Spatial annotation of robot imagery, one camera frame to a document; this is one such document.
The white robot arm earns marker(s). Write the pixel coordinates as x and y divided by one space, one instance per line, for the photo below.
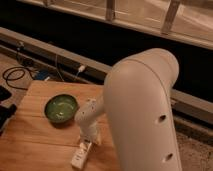
137 101

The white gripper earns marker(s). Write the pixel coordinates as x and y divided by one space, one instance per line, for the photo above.
90 133

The black device at left edge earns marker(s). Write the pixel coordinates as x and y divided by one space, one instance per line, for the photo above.
5 112

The green ceramic bowl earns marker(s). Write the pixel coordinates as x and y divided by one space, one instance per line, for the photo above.
61 108

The small white labelled bottle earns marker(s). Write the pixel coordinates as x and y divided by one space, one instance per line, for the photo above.
80 156

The blue box on floor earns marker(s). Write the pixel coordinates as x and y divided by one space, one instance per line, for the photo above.
42 75

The white plug with cable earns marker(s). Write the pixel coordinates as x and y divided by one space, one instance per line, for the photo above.
80 70

